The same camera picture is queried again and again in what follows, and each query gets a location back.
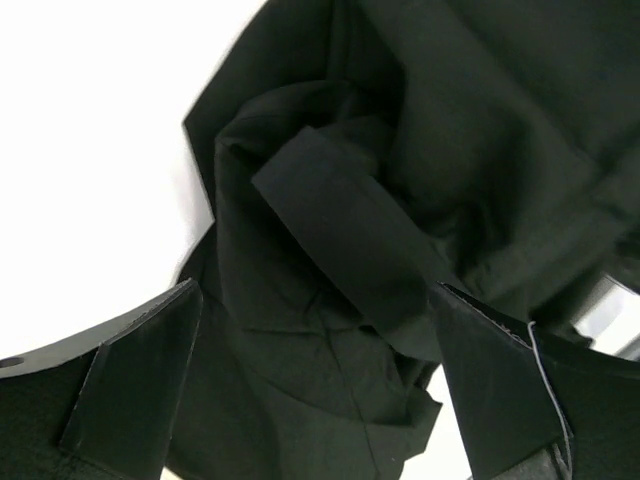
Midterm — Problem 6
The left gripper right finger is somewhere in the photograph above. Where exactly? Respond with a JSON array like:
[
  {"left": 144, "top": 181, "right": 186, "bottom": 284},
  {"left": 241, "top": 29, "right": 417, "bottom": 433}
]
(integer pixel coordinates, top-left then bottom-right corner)
[{"left": 429, "top": 285, "right": 639, "bottom": 479}]

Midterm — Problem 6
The aluminium rail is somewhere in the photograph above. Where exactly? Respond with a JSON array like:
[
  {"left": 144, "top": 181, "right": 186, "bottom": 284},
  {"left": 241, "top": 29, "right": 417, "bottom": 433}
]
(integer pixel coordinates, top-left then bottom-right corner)
[{"left": 575, "top": 276, "right": 639, "bottom": 361}]

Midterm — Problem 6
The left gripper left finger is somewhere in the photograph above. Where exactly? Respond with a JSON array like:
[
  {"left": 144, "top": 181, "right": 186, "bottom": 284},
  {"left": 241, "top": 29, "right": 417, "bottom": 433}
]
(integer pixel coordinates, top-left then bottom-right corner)
[{"left": 1, "top": 280, "right": 202, "bottom": 479}]

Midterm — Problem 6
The black shirt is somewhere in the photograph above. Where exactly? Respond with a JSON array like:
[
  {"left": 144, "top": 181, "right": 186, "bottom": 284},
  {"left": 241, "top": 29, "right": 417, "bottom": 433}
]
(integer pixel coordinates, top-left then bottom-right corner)
[{"left": 167, "top": 1, "right": 639, "bottom": 479}]

